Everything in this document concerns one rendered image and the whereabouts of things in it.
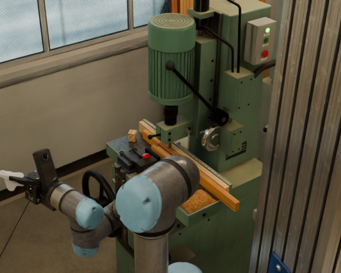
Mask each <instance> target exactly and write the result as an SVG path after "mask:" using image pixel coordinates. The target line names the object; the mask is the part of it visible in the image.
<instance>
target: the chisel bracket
mask: <svg viewBox="0 0 341 273"><path fill-rule="evenodd" d="M188 127H190V128H191V129H192V120H190V119H189V118H187V117H186V116H184V115H183V114H181V115H179V116H177V121H176V124H175V125H172V126H169V125H166V124H165V123H164V121H161V122H159V123H156V134H159V133H161V135H160V136H156V138H157V139H158V140H160V141H161V142H162V143H163V144H165V145H166V144H170V143H171V142H175V141H177V140H180V139H182V138H185V137H187V136H188V133H186V132H185V129H186V128H188Z"/></svg>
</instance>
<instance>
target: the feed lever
mask: <svg viewBox="0 0 341 273"><path fill-rule="evenodd" d="M165 68H166V69H167V70H172V71H173V72H174V73H175V74H176V75H177V76H178V77H179V78H180V79H181V81H182V82H183V83H184V84H185V85H186V86H187V87H188V88H189V89H190V90H191V91H192V92H193V93H194V94H195V95H196V96H197V97H198V98H199V99H200V100H201V101H202V102H203V103H204V104H205V105H206V106H207V107H208V108H209V109H210V110H211V111H212V113H211V121H213V122H214V123H216V124H217V125H219V126H224V125H225V124H227V122H228V121H233V119H232V118H230V117H229V114H228V113H226V112H225V111H224V110H222V109H220V108H216V109H214V108H213V107H212V106H211V105H210V104H209V103H208V102H207V101H206V100H205V99H204V98H203V97H202V96H201V95H200V94H199V92H198V91H197V90H196V89H195V88H194V87H193V86H192V85H191V84H190V83H189V82H188V81H187V80H186V79H185V78H184V77H183V76H182V75H181V74H180V73H179V72H178V71H177V70H176V69H175V63H174V62H173V61H167V62H166V63H165Z"/></svg>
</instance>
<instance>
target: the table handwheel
mask: <svg viewBox="0 0 341 273"><path fill-rule="evenodd" d="M90 177H94V178H95V179H96V180H97V181H98V182H99V183H100V194H99V197H96V198H93V197H91V196H90V192H89V178H90ZM82 191H83V194H84V195H85V196H87V197H89V198H91V199H93V200H95V201H96V202H97V203H98V204H99V205H101V206H102V207H103V208H104V207H106V206H107V205H109V204H110V203H112V202H113V201H114V200H115V199H116V197H115V193H114V192H113V190H112V188H111V187H110V185H109V184H108V182H107V181H106V179H105V178H104V177H103V175H102V174H100V173H99V172H98V171H96V170H87V171H85V173H84V175H83V177H82ZM103 191H105V193H106V195H107V196H104V195H103ZM120 231H121V227H119V228H118V229H116V230H115V231H113V232H112V233H111V234H109V235H108V237H110V238H114V237H116V236H118V235H119V233H120Z"/></svg>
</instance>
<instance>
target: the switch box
mask: <svg viewBox="0 0 341 273"><path fill-rule="evenodd" d="M266 28H269V29H270V30H269V32H265V30H266ZM275 31H276V21H275V20H272V19H270V18H267V17H263V18H260V19H255V20H252V21H249V22H247V28H246V40H245V51H244V61H246V62H248V63H250V64H252V65H256V64H260V63H263V62H266V61H269V60H271V59H272V53H273V45H274V36H275ZM266 33H270V34H269V35H267V36H264V34H266ZM265 37H268V42H267V43H268V45H266V46H264V47H263V44H265V43H264V38H265ZM265 50H268V56H267V58H266V59H265V60H262V61H261V59H262V58H264V57H263V56H262V54H263V52H264V51H265Z"/></svg>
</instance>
